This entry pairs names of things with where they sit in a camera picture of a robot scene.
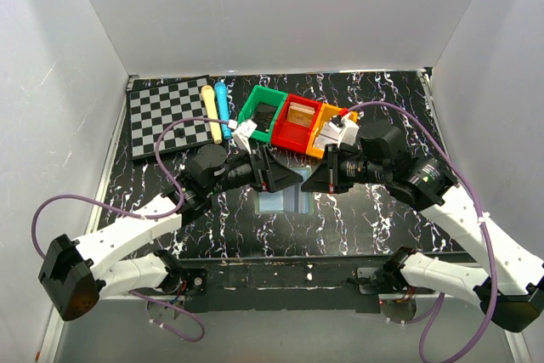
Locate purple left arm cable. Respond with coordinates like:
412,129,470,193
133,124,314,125
31,116,237,343

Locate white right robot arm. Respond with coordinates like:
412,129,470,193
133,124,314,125
301,122,543,332

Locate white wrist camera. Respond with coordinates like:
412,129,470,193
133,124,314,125
330,109,359,147
227,119,258,153

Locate blue marker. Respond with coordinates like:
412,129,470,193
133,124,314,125
214,81,232,139

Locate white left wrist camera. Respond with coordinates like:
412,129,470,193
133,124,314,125
227,119,258,153

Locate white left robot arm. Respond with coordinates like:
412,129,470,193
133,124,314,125
38,144,303,321

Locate mint green card holder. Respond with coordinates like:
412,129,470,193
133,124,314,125
255,184,314,215

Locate tan cards in red bin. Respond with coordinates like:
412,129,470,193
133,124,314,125
286,102,315,128

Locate white cards in orange bin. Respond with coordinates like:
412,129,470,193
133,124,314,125
313,122,339,150

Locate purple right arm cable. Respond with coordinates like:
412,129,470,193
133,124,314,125
346,101,498,363

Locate orange plastic bin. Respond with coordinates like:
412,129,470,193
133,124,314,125
306,104,359,158

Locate black cards in green bin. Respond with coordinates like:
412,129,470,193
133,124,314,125
252,102,277,133

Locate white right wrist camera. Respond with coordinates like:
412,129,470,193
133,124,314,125
330,109,359,147

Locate black grey checkerboard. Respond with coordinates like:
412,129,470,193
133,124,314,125
127,76,213,160

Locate cream yellow marker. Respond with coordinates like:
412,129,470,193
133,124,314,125
201,85,223,144

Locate green plastic bin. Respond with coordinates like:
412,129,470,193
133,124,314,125
237,85,287,144

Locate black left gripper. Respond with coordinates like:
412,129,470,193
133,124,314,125
207,145,303,196

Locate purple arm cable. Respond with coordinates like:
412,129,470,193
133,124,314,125
346,101,498,363
31,116,237,343

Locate red plastic bin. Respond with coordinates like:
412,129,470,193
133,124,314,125
270,94,322,154

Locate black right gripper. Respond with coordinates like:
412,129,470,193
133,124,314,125
302,144,389,194

